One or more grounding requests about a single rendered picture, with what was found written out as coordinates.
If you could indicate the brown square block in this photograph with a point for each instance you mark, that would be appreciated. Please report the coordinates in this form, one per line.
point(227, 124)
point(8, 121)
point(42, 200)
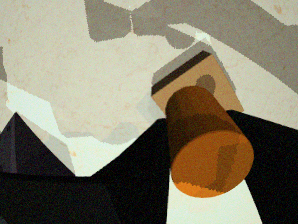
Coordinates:
point(204, 71)

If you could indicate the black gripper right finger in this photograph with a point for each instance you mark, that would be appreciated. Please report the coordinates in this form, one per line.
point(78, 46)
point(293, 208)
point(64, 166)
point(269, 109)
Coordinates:
point(273, 177)

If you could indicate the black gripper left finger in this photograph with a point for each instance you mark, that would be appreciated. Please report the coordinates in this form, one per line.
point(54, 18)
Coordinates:
point(131, 189)

